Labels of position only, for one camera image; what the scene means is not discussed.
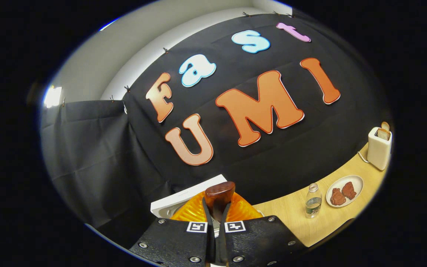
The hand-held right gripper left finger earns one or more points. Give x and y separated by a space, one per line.
209 241

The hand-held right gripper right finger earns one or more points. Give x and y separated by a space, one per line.
222 241

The brown wooden spoon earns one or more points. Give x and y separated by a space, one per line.
219 193

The white rice cooker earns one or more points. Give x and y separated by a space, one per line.
184 196

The clear plastic water bottle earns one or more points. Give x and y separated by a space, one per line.
313 204

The red meat piece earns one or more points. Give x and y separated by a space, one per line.
349 190
337 197

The black backdrop cloth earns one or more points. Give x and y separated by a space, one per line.
310 148

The white oval plate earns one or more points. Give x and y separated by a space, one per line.
356 181

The white toaster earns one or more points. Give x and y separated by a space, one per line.
378 152

